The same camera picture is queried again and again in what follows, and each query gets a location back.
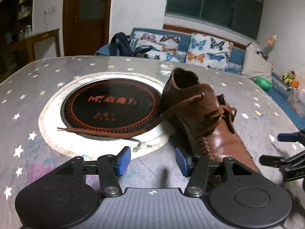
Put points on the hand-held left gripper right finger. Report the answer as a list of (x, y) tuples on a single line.
[(181, 162)]

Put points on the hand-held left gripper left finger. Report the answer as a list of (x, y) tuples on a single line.
[(124, 158)]

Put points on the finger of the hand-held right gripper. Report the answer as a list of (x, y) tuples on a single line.
[(287, 137), (271, 161)]

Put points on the brown leather shoe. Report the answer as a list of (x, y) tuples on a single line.
[(221, 143)]

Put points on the clear bag of toys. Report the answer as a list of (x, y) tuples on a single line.
[(296, 102)]

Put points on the round black induction cooktop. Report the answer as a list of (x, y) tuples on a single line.
[(107, 109)]

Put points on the orange plush toy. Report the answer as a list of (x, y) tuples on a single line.
[(295, 83)]

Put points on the green round toy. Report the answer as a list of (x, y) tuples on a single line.
[(264, 83)]

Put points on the teddy bear in yellow vest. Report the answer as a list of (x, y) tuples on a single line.
[(288, 76)]

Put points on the plain grey pillow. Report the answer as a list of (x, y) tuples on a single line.
[(255, 64)]

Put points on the panda plush toy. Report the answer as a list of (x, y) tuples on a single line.
[(264, 54)]

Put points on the blue corner sofa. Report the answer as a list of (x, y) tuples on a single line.
[(238, 54)]

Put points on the paper pinwheel flower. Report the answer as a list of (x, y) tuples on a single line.
[(271, 40)]

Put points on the black curved padded object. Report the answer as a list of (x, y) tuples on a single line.
[(143, 49)]

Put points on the square butterfly-print cushion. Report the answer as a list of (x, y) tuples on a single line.
[(207, 52)]

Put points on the dark blue backpack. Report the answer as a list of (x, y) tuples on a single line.
[(121, 44)]

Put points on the stack of books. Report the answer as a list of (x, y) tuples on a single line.
[(134, 41)]

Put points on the long butterfly-print cushion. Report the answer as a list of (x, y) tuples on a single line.
[(164, 40)]

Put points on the brown wooden door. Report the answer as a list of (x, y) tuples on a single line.
[(83, 35)]

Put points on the wooden side table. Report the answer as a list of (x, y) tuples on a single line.
[(35, 38)]

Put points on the green-framed window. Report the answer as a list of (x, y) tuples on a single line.
[(214, 4)]

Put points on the clear glass jar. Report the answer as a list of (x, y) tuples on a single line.
[(21, 34), (28, 31)]

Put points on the wooden shelf cabinet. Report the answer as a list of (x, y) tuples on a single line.
[(14, 12)]

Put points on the white wall socket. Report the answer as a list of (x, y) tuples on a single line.
[(48, 11)]

